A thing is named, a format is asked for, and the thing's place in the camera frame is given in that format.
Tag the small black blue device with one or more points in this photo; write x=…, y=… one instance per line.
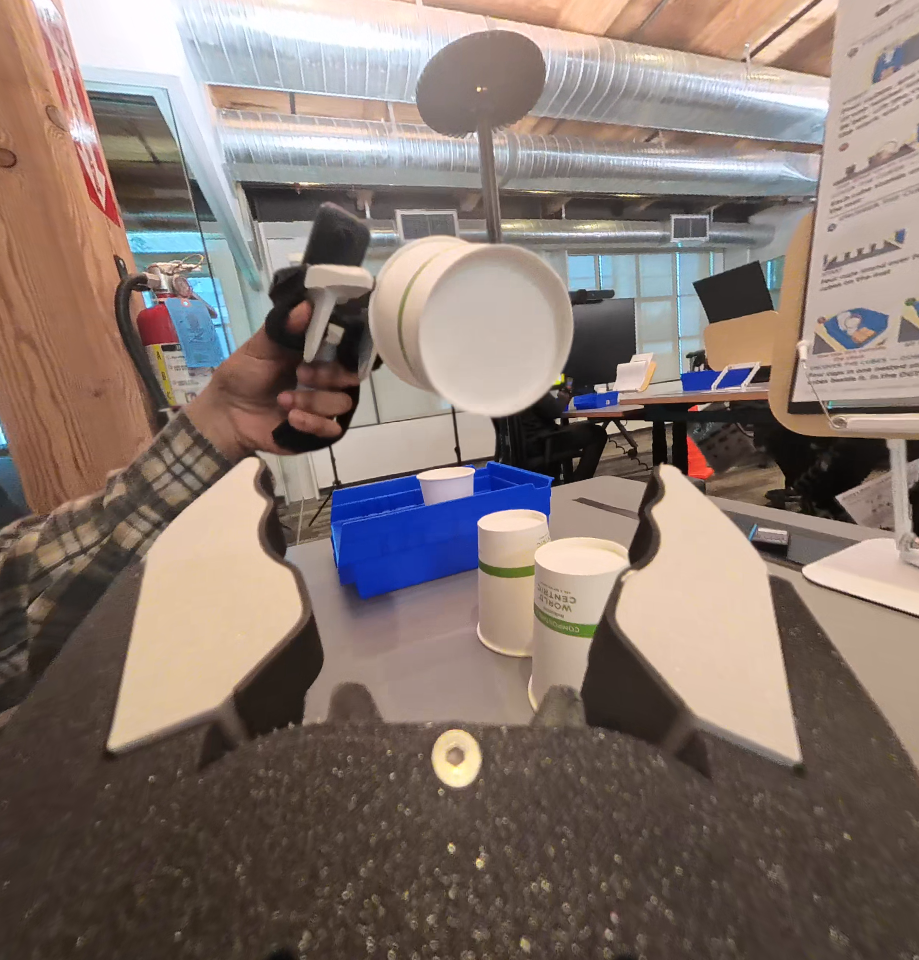
x=771, y=536

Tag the blue plastic bin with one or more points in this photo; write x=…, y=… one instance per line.
x=399, y=544

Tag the large silver air duct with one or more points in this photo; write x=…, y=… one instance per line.
x=654, y=82

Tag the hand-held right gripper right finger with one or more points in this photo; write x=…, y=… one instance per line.
x=699, y=630

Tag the tilted black panel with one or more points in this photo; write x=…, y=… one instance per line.
x=733, y=292

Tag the red fire extinguisher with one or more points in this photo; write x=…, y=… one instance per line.
x=159, y=330

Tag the printed instruction sheet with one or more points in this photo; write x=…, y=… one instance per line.
x=872, y=210

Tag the small silver air duct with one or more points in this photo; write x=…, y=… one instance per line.
x=354, y=146

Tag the wooden post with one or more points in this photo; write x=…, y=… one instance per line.
x=47, y=300

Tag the small blue bin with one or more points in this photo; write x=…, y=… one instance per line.
x=718, y=379
x=594, y=400

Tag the background wooden desk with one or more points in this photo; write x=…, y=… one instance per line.
x=699, y=401

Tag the plain white paper cup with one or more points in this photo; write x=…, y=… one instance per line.
x=444, y=486

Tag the brown backing board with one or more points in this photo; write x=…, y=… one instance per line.
x=793, y=337

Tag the person's left hand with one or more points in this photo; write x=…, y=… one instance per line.
x=242, y=390

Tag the white paper cup green stripe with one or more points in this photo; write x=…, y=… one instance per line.
x=568, y=607
x=512, y=585
x=497, y=334

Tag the orange traffic cone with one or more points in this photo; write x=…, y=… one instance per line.
x=699, y=457

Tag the black disc on metal pole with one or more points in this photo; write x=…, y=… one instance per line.
x=480, y=82

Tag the red wall sign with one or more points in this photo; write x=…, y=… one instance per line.
x=81, y=135

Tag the black computer monitor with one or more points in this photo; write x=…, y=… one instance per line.
x=602, y=337

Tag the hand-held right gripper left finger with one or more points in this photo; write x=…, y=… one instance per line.
x=204, y=615

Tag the person's left forearm plaid sleeve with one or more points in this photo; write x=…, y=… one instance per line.
x=62, y=547

